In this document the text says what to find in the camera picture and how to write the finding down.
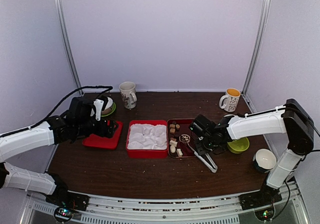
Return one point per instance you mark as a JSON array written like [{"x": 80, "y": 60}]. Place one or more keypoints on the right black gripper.
[{"x": 201, "y": 150}]

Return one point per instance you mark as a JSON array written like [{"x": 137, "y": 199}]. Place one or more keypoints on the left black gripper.
[{"x": 110, "y": 131}]

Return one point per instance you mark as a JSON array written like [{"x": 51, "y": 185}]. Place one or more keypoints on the metal serving tongs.
[{"x": 203, "y": 157}]

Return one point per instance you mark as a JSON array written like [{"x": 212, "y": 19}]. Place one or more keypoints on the red chocolate tray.
[{"x": 182, "y": 150}]

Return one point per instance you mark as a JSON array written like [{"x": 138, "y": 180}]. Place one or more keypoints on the red tin box base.
[{"x": 147, "y": 154}]

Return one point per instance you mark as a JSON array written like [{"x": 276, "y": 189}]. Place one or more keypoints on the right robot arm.
[{"x": 291, "y": 121}]

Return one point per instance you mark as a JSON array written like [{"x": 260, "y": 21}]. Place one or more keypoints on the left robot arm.
[{"x": 54, "y": 130}]

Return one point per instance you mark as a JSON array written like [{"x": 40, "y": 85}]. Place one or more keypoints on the white round chocolate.
[{"x": 172, "y": 149}]

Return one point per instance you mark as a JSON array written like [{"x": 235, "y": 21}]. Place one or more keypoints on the square tan chocolate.
[{"x": 172, "y": 130}]

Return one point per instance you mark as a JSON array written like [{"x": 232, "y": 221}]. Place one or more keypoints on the green saucer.
[{"x": 108, "y": 111}]

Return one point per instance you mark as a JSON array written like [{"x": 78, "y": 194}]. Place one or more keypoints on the white bowl on saucer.
[{"x": 108, "y": 103}]

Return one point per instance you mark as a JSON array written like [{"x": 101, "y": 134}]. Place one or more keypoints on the lime green bowl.
[{"x": 238, "y": 146}]

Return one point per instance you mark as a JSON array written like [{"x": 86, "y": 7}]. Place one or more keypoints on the white paper cupcake liners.
[{"x": 147, "y": 137}]

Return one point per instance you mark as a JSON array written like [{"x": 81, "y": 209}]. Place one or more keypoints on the tall white patterned mug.
[{"x": 128, "y": 94}]

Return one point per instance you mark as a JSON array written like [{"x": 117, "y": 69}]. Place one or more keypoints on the white mug yellow inside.
[{"x": 229, "y": 101}]

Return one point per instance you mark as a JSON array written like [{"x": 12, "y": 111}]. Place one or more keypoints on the dark bowl white inside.
[{"x": 264, "y": 160}]

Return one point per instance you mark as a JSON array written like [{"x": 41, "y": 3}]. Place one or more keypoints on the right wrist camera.
[{"x": 202, "y": 126}]

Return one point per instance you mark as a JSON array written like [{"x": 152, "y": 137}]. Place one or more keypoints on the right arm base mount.
[{"x": 257, "y": 200}]

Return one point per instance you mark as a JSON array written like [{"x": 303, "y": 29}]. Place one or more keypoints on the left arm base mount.
[{"x": 72, "y": 201}]

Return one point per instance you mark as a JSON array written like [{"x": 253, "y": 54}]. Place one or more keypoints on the right aluminium frame post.
[{"x": 263, "y": 20}]

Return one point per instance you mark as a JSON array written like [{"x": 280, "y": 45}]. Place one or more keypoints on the aluminium frame post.
[
  {"x": 66, "y": 43},
  {"x": 263, "y": 20}
]

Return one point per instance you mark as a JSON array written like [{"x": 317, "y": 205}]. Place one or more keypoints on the front aluminium rail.
[{"x": 227, "y": 209}]

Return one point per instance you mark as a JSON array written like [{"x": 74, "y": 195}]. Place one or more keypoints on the left aluminium frame post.
[{"x": 66, "y": 43}]

